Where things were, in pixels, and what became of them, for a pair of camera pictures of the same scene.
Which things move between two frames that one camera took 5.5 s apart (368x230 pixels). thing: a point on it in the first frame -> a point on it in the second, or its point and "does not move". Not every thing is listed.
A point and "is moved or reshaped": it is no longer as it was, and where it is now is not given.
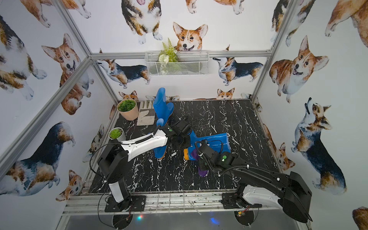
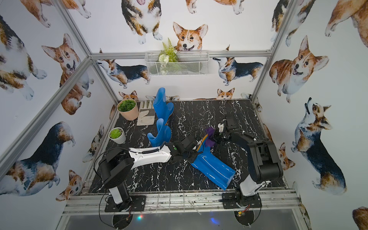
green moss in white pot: [115, 133] does not move
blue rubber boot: [163, 110] does not move
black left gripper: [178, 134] -> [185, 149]
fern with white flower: [167, 55] does not move
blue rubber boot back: [220, 143] is moved or reshaped
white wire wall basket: [190, 63] does not move
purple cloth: [195, 154] -> [210, 142]
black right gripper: [201, 161] -> [215, 137]
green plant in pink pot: [126, 105] does not move
